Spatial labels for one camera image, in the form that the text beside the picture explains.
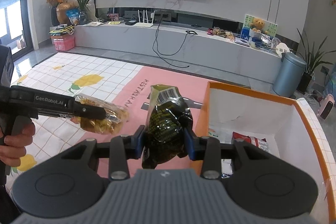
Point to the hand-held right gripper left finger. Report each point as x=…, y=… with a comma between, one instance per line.
x=137, y=142

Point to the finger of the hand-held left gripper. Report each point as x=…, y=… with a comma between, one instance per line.
x=90, y=111

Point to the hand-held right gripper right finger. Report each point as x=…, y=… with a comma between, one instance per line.
x=189, y=146

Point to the clear golden nut snack packet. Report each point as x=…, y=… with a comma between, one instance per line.
x=113, y=121

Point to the black snack packet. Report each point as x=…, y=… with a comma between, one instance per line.
x=165, y=121

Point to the orange cardboard box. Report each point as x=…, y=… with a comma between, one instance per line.
x=302, y=129

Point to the pile of wrapped snacks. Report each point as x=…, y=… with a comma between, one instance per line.
x=220, y=33

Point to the person's left hand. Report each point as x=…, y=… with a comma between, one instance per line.
x=19, y=140

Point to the lemon print checked tablecloth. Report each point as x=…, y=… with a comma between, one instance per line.
x=78, y=74

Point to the blue and white snack packet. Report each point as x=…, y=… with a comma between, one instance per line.
x=227, y=167

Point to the red and white snack packet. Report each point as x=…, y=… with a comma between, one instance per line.
x=249, y=142

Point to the pink storage box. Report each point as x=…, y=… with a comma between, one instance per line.
x=64, y=44

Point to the grey marble television bench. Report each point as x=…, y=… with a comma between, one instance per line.
x=210, y=56

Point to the blue snack bag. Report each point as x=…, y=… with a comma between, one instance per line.
x=73, y=16

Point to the gold vase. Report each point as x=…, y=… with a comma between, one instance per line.
x=63, y=12

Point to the white router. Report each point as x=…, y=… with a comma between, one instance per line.
x=143, y=23

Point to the long-leaf plant in glass vase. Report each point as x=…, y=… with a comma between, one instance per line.
x=84, y=3

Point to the blue metal trash can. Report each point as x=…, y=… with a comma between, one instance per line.
x=288, y=74

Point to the white jar with blue label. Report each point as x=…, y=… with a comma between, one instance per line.
x=256, y=43

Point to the brown teddy bear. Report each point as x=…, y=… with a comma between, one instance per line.
x=256, y=24

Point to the green picture card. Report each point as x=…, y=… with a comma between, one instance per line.
x=271, y=28

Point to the pink space heater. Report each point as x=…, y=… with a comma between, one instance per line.
x=328, y=106

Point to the long-leaf potted plant black pot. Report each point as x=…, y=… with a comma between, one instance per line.
x=312, y=61

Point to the blue water jug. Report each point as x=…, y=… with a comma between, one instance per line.
x=331, y=81

